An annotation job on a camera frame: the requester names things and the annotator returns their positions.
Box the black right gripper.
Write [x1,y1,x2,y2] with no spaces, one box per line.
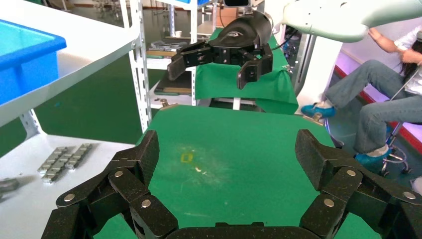
[166,10,275,90]

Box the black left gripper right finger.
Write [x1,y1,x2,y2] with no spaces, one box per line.
[294,129,422,239]

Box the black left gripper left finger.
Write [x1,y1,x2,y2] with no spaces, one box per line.
[40,129,179,239]

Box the bare person forearm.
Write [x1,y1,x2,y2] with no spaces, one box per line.
[367,28,422,64]

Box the tray of metal parts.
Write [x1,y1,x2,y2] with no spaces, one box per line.
[147,39,190,59]

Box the white background shelf rack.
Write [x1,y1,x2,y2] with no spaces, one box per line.
[145,0,199,110]

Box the flat black tray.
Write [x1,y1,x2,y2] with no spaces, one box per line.
[154,71,194,97]

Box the grey metal connector strip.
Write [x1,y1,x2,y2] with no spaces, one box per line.
[37,146,68,174]
[65,143,94,171]
[42,147,79,184]

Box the chrome swivel stool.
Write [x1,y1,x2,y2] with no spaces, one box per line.
[379,122,413,175]

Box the silver binder clip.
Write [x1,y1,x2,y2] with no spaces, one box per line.
[309,112,326,126]

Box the seated person in jeans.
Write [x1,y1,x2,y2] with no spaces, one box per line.
[301,26,422,172]

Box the green tablecloth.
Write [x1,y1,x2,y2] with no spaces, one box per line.
[94,105,383,239]

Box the white metal shelf rack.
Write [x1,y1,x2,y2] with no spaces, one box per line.
[0,0,153,141]

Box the blue plastic bin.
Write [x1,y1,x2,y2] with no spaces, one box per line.
[0,19,67,106]

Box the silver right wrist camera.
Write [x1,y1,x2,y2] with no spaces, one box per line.
[223,0,251,8]

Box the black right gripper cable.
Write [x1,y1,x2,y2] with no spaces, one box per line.
[271,29,299,52]

